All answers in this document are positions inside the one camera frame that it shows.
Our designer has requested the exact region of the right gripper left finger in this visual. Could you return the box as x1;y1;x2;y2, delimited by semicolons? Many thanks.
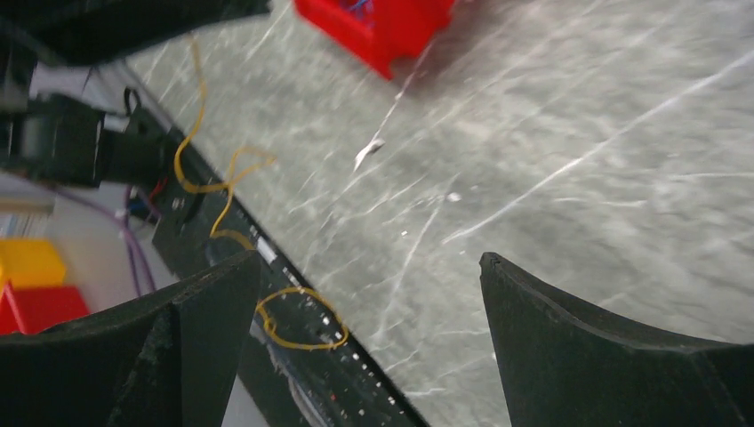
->
1;252;262;426

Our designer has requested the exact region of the red storage bin below table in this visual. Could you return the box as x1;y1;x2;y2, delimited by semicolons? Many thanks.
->
1;283;91;335

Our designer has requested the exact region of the black aluminium base frame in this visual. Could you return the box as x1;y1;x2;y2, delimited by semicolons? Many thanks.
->
152;171;425;426

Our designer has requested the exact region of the red plastic bin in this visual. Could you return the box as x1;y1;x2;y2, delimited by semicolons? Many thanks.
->
293;0;454;80

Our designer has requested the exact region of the yellow storage bin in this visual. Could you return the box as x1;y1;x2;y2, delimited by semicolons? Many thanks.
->
1;238;67;289

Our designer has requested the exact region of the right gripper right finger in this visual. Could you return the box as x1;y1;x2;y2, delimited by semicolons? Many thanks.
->
479;252;753;426

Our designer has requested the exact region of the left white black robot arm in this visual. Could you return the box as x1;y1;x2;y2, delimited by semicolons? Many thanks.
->
1;1;269;188

